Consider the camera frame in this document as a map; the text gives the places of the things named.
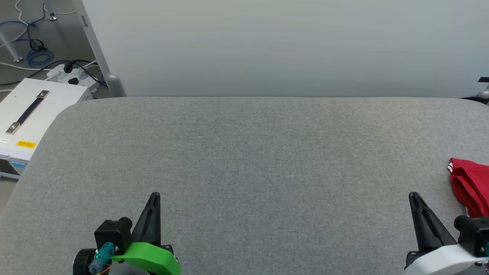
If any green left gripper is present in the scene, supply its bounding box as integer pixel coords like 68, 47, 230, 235
112, 192, 181, 275

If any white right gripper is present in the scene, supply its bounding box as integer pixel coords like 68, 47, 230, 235
404, 192, 489, 275

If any red cloth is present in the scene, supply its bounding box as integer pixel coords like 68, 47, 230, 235
447, 158, 489, 218

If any grey fabric sofa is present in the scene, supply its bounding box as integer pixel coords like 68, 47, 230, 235
0, 96, 489, 275

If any white power strip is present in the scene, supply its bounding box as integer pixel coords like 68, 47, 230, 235
47, 62, 99, 89

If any teal cable connector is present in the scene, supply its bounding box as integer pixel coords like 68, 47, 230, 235
89, 242, 120, 275

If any white case with black handle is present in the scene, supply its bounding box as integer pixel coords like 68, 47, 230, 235
0, 78, 95, 180

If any grey metal frame left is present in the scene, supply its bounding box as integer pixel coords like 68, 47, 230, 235
72, 0, 126, 98

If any black floor cable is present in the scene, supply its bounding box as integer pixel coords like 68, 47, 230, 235
0, 0, 109, 89

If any blue coiled cable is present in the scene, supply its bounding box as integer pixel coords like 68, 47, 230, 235
26, 49, 54, 68

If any grey metal frame leg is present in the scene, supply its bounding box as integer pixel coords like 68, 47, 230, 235
0, 30, 23, 63

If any white floor cable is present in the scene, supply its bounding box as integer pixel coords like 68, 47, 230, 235
0, 0, 79, 73

